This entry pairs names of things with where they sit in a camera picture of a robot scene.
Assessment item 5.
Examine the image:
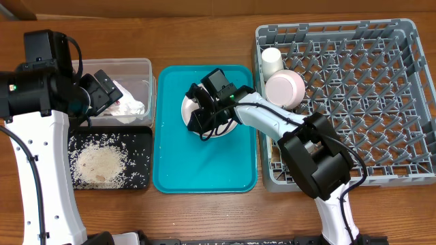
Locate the pink plate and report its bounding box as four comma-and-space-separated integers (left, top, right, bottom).
181, 97, 238, 137

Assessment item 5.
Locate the white napkin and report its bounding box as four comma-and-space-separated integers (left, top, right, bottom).
102, 80, 145, 124

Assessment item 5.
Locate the white paper cup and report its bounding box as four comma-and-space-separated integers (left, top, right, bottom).
261, 47, 284, 81

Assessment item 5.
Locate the pile of rice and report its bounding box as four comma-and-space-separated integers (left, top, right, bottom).
67, 133, 151, 190

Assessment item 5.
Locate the pink small bowl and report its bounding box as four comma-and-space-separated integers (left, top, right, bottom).
265, 70, 306, 110

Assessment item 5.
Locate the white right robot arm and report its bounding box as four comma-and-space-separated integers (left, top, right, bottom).
185, 68, 360, 244

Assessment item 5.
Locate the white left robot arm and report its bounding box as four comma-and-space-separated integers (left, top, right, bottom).
1, 29, 122, 244

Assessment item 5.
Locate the grey dishwasher rack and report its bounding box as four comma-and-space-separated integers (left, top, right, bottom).
253, 18, 435, 186

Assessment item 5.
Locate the clear plastic bin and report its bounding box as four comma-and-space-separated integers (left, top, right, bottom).
83, 58, 157, 127

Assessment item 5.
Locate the black rectangular tray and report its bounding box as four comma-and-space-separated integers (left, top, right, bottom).
67, 125, 153, 191

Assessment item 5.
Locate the teal plastic tray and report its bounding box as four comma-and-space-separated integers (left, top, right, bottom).
153, 65, 258, 194

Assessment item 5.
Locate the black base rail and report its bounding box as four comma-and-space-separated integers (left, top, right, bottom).
84, 229, 389, 245

